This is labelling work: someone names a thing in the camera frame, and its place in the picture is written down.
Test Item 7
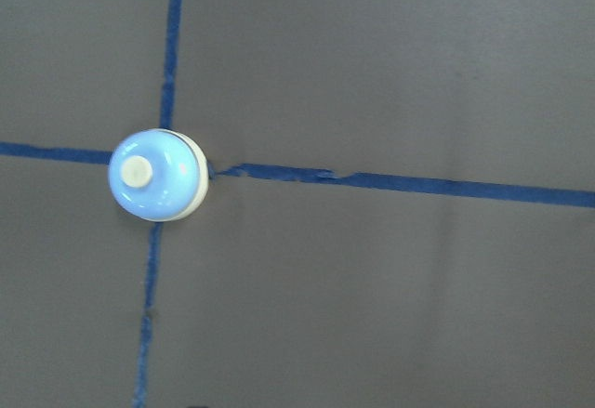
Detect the blue cream desk bell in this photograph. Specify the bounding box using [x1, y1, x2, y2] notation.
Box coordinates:
[108, 128, 209, 222]

